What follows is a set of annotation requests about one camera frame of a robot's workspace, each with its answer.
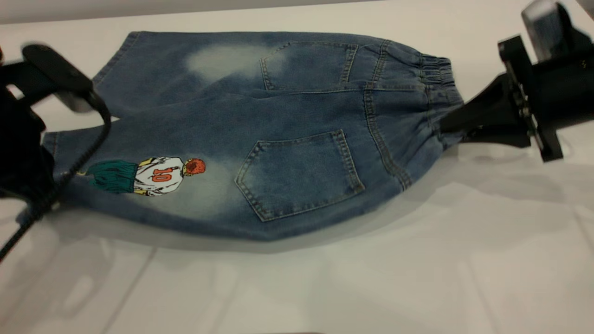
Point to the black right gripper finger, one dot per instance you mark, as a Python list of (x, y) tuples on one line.
[(487, 113), (499, 138)]

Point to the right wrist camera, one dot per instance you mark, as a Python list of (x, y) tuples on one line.
[(545, 28)]

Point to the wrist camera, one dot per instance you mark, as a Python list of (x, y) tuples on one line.
[(55, 67), (545, 28)]

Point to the blue denim shorts with print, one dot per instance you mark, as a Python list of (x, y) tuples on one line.
[(278, 116)]

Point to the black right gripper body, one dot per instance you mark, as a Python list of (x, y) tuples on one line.
[(557, 93)]

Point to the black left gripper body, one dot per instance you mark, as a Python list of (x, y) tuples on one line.
[(23, 148)]

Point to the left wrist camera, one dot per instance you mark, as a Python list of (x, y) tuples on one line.
[(55, 67)]

